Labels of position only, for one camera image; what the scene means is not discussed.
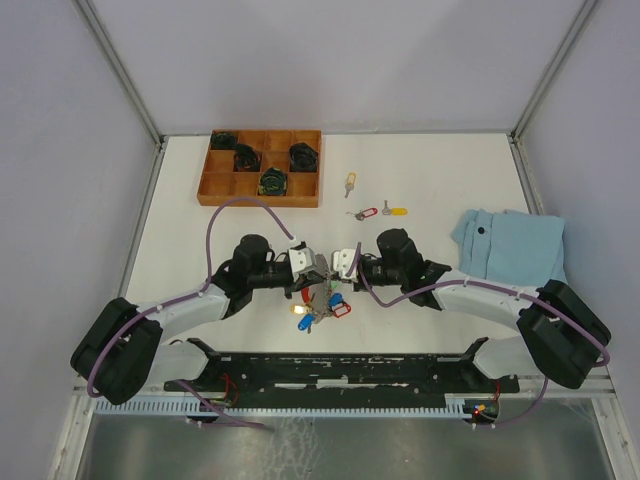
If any white cable duct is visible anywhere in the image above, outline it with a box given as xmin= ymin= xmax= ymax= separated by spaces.
xmin=93 ymin=392 xmax=476 ymax=419

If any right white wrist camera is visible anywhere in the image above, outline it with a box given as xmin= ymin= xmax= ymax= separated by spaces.
xmin=330 ymin=248 xmax=357 ymax=281

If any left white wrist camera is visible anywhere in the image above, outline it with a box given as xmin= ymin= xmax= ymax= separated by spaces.
xmin=287 ymin=241 xmax=317 ymax=278

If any yellow key tag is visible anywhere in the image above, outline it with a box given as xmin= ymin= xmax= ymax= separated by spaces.
xmin=290 ymin=305 xmax=309 ymax=315

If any yellow tag key right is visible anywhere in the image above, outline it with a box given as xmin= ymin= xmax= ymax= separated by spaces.
xmin=382 ymin=200 xmax=408 ymax=216

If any light blue cloth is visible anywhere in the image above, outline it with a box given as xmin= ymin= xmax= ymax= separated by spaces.
xmin=451 ymin=209 xmax=567 ymax=287

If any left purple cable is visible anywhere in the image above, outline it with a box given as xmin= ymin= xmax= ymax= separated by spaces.
xmin=87 ymin=198 xmax=306 ymax=430

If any black yellow cable coil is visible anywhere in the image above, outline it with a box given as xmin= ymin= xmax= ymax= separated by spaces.
xmin=257 ymin=167 xmax=290 ymax=198

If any black cable coil top-left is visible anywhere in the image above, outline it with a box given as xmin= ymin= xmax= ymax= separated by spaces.
xmin=209 ymin=130 xmax=240 ymax=151

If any yellow tag key upper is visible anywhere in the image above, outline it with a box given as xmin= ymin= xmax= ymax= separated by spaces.
xmin=344 ymin=172 xmax=357 ymax=199

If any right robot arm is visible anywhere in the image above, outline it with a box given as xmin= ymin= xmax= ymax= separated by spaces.
xmin=330 ymin=229 xmax=611 ymax=391

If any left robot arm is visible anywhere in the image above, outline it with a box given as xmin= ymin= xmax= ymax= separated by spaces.
xmin=70 ymin=234 xmax=328 ymax=405

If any wooden compartment tray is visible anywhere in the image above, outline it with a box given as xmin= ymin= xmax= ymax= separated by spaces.
xmin=197 ymin=129 xmax=322 ymax=208

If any black cable coil right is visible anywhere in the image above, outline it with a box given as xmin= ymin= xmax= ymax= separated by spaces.
xmin=288 ymin=141 xmax=320 ymax=173

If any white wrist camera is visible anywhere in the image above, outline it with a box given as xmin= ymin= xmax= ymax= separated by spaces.
xmin=330 ymin=248 xmax=357 ymax=281
xmin=287 ymin=241 xmax=317 ymax=278

